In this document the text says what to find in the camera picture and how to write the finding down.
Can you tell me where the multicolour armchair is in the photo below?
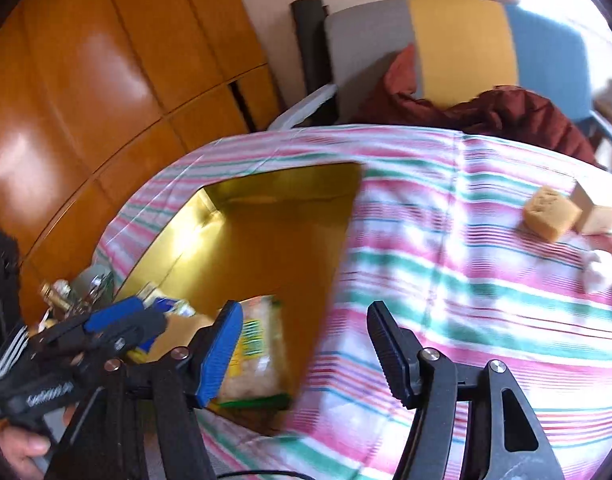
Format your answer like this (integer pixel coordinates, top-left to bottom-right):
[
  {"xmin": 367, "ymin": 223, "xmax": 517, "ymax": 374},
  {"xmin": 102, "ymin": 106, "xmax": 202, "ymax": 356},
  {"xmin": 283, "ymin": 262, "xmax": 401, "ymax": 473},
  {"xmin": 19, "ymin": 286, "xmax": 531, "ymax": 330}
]
[{"xmin": 270, "ymin": 0, "xmax": 612, "ymax": 144}]

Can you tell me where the rice snack bag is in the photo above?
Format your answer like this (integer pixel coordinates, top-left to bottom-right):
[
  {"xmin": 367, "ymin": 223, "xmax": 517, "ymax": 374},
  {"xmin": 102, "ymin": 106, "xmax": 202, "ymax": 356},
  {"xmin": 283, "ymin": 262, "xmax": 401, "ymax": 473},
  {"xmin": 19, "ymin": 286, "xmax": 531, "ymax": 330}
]
[{"xmin": 216, "ymin": 296, "xmax": 292, "ymax": 411}]

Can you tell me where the person left hand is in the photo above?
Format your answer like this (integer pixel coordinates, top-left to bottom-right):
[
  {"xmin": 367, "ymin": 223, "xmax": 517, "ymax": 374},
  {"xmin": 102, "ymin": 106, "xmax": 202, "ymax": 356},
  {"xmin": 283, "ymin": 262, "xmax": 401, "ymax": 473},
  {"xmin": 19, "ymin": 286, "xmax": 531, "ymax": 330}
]
[{"xmin": 0, "ymin": 425, "xmax": 51, "ymax": 480}]

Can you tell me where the blue Tempo tissue pack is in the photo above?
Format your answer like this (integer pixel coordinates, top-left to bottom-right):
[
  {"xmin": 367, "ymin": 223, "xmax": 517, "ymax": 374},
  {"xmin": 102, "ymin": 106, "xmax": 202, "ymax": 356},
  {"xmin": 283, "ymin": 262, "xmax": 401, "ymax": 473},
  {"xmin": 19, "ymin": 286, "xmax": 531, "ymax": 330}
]
[{"xmin": 138, "ymin": 297, "xmax": 199, "ymax": 361}]

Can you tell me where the white plastic bag ball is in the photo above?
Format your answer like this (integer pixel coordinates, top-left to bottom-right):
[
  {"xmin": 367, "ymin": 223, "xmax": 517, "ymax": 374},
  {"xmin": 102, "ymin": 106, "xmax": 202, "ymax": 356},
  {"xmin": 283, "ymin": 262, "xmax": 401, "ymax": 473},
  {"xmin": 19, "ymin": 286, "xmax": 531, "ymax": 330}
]
[{"xmin": 581, "ymin": 249, "xmax": 612, "ymax": 295}]

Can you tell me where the large yellow sponge block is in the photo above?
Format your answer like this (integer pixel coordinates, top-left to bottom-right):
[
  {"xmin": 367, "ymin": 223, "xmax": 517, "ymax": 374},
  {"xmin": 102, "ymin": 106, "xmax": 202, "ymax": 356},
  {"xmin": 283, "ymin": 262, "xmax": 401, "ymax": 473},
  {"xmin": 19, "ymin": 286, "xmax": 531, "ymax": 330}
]
[{"xmin": 127, "ymin": 313, "xmax": 214, "ymax": 364}]

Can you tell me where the black rolled mat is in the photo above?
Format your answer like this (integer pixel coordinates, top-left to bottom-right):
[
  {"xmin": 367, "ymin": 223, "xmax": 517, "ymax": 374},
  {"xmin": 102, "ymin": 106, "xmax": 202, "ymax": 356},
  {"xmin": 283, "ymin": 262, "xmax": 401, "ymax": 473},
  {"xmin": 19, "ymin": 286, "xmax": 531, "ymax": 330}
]
[{"xmin": 285, "ymin": 0, "xmax": 339, "ymax": 127}]

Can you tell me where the green white small box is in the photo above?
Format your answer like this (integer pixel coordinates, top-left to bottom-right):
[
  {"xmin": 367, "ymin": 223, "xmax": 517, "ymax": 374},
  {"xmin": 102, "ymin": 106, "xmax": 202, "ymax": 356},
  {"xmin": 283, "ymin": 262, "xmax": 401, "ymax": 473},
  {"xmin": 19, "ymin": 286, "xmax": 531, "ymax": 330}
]
[{"xmin": 136, "ymin": 283, "xmax": 177, "ymax": 312}]

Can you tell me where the dark red jacket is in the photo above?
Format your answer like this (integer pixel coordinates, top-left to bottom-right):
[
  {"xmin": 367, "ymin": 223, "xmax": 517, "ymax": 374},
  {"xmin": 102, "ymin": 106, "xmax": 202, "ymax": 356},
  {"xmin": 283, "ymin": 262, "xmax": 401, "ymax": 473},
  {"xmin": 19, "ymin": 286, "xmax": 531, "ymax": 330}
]
[{"xmin": 351, "ymin": 44, "xmax": 598, "ymax": 166}]

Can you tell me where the gold maroon storage box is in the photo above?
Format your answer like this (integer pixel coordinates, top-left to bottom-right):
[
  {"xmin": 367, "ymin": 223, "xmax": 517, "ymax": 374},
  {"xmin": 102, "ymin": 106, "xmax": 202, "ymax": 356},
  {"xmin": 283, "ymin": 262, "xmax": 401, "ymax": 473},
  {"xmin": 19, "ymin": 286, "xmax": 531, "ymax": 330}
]
[{"xmin": 113, "ymin": 160, "xmax": 365, "ymax": 436}]

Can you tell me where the small yellow sponge block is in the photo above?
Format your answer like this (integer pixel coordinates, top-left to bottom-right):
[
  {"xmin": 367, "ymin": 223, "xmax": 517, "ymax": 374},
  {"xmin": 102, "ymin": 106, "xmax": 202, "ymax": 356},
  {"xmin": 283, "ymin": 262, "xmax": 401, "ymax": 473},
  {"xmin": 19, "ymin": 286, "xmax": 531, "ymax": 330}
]
[{"xmin": 522, "ymin": 185, "xmax": 581, "ymax": 243}]

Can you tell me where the striped bed sheet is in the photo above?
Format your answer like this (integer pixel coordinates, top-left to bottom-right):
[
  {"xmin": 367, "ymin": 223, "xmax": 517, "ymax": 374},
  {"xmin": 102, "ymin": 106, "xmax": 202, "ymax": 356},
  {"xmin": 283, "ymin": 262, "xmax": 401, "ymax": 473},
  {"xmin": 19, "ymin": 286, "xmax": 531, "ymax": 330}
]
[{"xmin": 94, "ymin": 126, "xmax": 612, "ymax": 479}]

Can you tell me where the wooden wardrobe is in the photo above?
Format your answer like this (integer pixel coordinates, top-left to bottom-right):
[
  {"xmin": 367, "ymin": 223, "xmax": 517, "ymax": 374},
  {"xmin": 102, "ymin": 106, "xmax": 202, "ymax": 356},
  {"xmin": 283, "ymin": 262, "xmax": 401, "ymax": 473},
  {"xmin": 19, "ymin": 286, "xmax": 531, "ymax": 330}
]
[{"xmin": 0, "ymin": 0, "xmax": 281, "ymax": 323}]

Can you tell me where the cream medicine box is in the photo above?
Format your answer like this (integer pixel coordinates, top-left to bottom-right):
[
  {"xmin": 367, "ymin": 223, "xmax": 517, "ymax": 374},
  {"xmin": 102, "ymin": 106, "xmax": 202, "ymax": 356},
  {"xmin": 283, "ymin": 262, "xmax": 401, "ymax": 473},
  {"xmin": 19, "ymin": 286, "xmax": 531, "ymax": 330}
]
[{"xmin": 569, "ymin": 180, "xmax": 612, "ymax": 235}]

